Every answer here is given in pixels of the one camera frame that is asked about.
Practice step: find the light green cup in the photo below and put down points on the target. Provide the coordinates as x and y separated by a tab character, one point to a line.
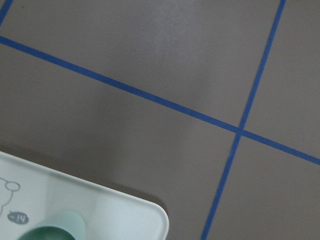
52	227

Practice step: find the cream rabbit tray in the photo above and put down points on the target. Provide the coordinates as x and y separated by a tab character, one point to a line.
33	196

